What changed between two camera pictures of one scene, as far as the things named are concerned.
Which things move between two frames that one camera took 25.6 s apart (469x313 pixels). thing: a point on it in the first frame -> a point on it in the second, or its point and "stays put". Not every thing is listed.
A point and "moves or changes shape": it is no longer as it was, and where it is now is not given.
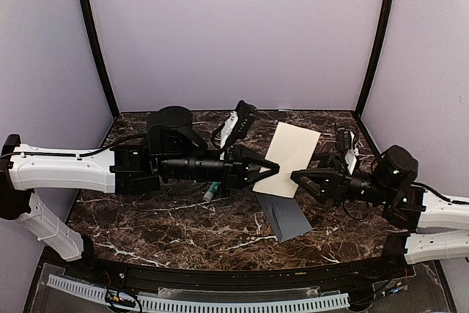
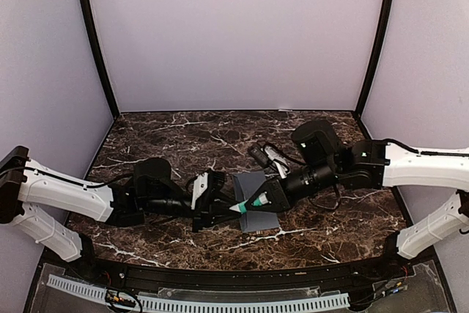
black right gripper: [334, 182] -> [281, 199]
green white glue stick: [213, 188] moves or changes shape
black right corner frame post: [384, 24] stays put
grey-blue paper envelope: [285, 215] -> [245, 184]
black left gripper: [237, 170] -> [220, 207]
